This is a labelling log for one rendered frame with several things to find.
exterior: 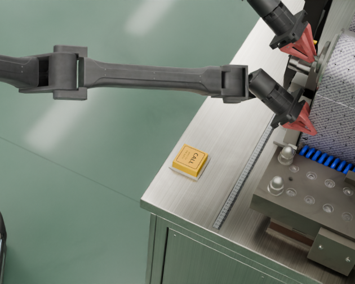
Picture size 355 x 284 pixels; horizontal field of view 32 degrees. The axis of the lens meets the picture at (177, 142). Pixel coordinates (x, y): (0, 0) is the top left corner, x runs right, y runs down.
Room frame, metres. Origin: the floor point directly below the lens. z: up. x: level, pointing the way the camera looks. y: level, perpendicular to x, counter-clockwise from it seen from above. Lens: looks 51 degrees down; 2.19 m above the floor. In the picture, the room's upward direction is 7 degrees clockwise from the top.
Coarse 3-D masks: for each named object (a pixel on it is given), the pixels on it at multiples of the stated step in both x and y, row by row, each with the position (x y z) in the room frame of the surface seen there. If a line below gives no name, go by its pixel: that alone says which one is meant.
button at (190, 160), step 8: (184, 144) 1.02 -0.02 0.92; (184, 152) 1.00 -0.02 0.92; (192, 152) 1.00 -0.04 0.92; (200, 152) 1.00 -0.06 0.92; (176, 160) 0.97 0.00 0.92; (184, 160) 0.97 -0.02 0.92; (192, 160) 0.97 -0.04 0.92; (200, 160) 0.98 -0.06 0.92; (184, 168) 0.95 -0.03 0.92; (192, 168) 0.95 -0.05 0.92; (200, 168) 0.96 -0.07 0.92
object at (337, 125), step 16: (320, 96) 0.98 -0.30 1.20; (320, 112) 0.98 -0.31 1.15; (336, 112) 0.97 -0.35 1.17; (352, 112) 0.95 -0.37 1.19; (320, 128) 0.97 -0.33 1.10; (336, 128) 0.96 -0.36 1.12; (352, 128) 0.95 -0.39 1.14; (304, 144) 0.98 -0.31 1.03; (320, 144) 0.97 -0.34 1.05; (336, 144) 0.96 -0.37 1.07; (352, 144) 0.94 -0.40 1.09; (352, 160) 0.94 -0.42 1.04
